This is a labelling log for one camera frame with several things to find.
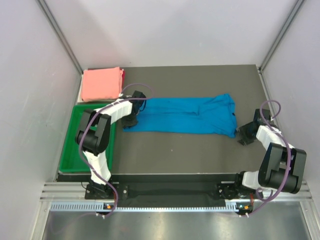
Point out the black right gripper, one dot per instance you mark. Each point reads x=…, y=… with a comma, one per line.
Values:
x=244, y=139

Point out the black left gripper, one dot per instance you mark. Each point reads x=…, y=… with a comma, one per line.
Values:
x=129, y=124

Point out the blue t shirt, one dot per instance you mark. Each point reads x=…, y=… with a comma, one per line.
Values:
x=188, y=115

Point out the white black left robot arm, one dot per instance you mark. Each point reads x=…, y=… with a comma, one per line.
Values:
x=93, y=138

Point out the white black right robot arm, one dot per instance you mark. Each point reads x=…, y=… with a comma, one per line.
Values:
x=279, y=162

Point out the folded pink t shirt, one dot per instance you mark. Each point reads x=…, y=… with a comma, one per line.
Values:
x=101, y=84

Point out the folded magenta t shirt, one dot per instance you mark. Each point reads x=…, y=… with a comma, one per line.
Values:
x=122, y=71

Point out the green plastic tray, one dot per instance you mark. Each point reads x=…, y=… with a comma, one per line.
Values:
x=70, y=161

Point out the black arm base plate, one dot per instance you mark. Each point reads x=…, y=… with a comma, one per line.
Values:
x=185, y=192

